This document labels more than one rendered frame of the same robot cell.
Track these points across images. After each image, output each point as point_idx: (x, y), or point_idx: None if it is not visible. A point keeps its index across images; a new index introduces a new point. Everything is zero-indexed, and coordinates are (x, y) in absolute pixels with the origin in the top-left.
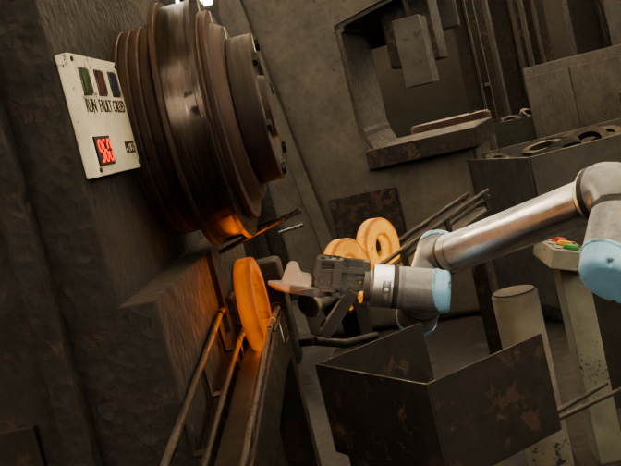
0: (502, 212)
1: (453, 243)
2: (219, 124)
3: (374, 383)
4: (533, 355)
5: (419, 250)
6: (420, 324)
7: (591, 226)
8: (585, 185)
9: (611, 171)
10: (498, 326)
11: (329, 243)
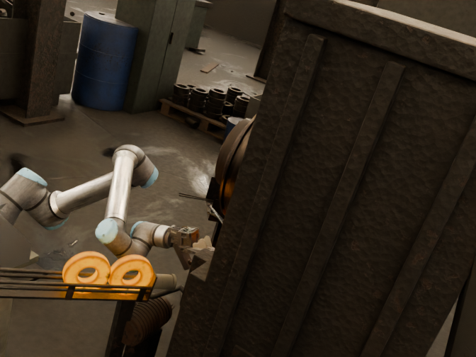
0: (124, 185)
1: (126, 213)
2: None
3: None
4: (214, 181)
5: (122, 231)
6: (214, 199)
7: (150, 164)
8: (137, 154)
9: (136, 146)
10: (7, 309)
11: (142, 259)
